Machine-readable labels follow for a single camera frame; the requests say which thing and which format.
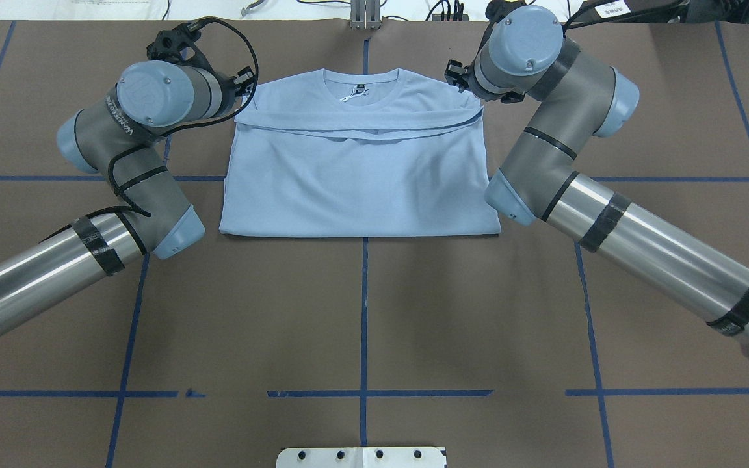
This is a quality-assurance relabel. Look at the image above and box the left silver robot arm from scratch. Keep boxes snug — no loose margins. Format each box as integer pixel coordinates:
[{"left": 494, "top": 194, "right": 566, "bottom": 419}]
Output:
[{"left": 0, "top": 61, "right": 258, "bottom": 337}]

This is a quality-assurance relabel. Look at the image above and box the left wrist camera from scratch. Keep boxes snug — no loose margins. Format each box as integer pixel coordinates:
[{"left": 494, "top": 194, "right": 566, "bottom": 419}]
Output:
[{"left": 146, "top": 20, "right": 213, "bottom": 72}]

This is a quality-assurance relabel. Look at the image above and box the black power adapter box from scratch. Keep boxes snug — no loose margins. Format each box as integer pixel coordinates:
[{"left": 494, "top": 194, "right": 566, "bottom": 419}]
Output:
[{"left": 570, "top": 1, "right": 690, "bottom": 29}]

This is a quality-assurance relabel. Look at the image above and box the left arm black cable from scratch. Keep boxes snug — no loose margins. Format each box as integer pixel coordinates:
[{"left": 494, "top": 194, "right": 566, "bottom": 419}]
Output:
[{"left": 107, "top": 17, "right": 259, "bottom": 218}]

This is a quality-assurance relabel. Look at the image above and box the aluminium frame post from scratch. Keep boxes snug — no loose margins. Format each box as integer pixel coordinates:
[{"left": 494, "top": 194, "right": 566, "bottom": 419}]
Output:
[{"left": 348, "top": 0, "right": 382, "bottom": 30}]

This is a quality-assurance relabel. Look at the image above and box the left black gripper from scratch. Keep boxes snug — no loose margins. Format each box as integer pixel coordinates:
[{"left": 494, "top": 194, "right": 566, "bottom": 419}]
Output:
[{"left": 218, "top": 66, "right": 257, "bottom": 109}]

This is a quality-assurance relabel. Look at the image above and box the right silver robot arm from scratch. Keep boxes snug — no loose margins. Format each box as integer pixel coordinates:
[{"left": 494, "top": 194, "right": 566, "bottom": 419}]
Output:
[{"left": 460, "top": 23, "right": 749, "bottom": 389}]

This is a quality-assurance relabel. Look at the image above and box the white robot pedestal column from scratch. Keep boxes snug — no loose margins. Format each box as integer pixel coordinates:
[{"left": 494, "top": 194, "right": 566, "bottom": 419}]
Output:
[{"left": 276, "top": 445, "right": 448, "bottom": 467}]

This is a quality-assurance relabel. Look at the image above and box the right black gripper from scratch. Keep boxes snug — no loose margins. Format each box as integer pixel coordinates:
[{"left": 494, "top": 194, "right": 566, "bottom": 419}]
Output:
[{"left": 445, "top": 59, "right": 523, "bottom": 104}]

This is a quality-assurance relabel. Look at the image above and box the light blue t-shirt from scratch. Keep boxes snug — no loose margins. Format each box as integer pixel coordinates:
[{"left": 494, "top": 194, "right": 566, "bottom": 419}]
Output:
[{"left": 218, "top": 68, "right": 501, "bottom": 238}]

